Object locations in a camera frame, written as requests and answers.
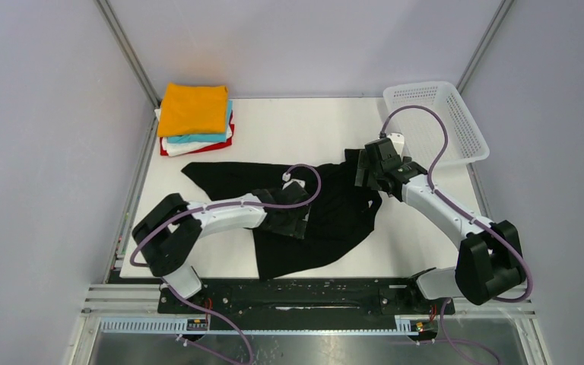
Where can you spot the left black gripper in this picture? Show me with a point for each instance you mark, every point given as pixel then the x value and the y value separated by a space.
pixel 299 218

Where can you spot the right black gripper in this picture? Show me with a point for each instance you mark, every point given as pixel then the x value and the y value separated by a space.
pixel 364 169

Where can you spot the black t-shirt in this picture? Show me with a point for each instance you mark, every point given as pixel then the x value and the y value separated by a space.
pixel 341 217

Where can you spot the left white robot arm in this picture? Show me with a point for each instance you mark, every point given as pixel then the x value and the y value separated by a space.
pixel 167 235

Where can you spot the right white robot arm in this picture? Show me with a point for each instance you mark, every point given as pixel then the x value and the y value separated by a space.
pixel 489 259

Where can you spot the white plastic basket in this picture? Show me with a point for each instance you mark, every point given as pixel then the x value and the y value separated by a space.
pixel 423 134

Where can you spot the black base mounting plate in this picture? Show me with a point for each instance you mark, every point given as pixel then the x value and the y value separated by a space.
pixel 317 303

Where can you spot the teal folded t-shirt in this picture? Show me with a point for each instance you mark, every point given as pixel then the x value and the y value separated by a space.
pixel 209 137

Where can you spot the red folded t-shirt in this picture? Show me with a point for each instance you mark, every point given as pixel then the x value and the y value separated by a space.
pixel 171 150

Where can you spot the orange folded t-shirt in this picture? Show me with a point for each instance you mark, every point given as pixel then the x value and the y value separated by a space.
pixel 192 110

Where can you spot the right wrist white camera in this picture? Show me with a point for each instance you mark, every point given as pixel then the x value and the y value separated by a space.
pixel 397 140

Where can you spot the wrist white camera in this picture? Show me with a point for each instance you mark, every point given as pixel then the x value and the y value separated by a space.
pixel 397 140
pixel 289 181

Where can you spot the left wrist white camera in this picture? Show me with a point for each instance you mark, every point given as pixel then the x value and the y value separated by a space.
pixel 289 181

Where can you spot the white slotted cable duct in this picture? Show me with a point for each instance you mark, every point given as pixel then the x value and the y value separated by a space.
pixel 174 326

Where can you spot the right aluminium frame post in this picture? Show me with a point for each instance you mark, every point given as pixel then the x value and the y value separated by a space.
pixel 487 38

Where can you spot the aluminium frame post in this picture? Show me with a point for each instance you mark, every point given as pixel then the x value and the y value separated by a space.
pixel 487 38
pixel 109 15

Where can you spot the left aluminium frame post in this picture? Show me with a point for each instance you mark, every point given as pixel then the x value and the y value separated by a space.
pixel 109 15

